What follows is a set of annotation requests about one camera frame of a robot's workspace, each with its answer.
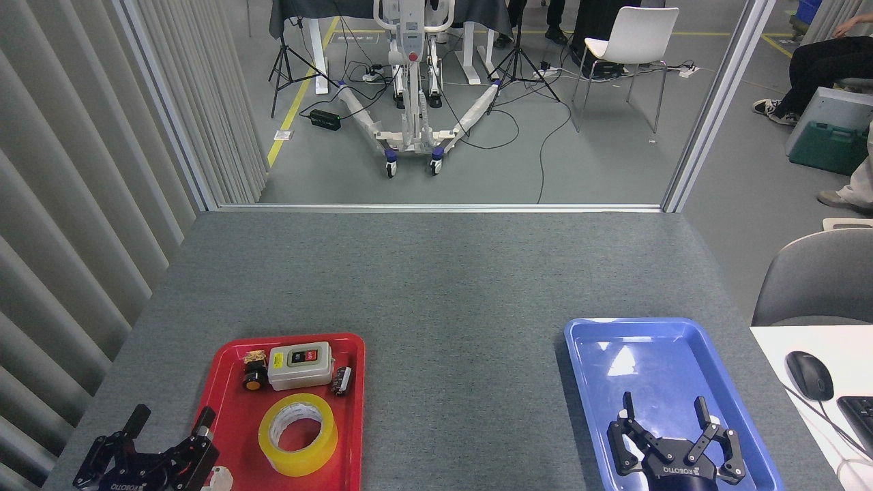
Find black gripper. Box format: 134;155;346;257
73;404;221;491
606;391;746;491

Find yellow tape roll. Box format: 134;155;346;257
258;393;339;477

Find blue plastic tray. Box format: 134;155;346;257
563;317;785;491

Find red plastic tray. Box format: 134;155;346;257
193;332;366;491

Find black push button orange cap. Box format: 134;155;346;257
243;350;269;393

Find black computer mouse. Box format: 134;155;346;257
784;351;835;402

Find black keyboard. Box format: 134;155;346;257
836;396;873;459

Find white desk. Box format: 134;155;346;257
750;325;873;491

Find grey office chair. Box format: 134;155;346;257
751;228;873;327

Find standing person's leg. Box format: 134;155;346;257
817;123;873;215

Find green tool case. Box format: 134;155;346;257
789;121;870;177

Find grey metal box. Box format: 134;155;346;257
784;87;873;156

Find seated person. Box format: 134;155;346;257
752;12;873;126

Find white chair metal legs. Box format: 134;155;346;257
572;6;681;134

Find black tripod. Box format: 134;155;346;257
486;0;561;115
268;14;342;119

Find white stand on wheels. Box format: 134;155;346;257
336;0;502;179

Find person in black shoes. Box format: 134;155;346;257
494;0;570;48

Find blue bin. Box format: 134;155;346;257
791;0;823;38

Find grey switch box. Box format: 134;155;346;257
267;341;336;391

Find black floor cable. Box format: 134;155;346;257
537;95;574;204

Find silver rail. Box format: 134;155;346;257
217;203;664;213

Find silver post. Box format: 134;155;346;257
660;0;778;213
113;0;220;212

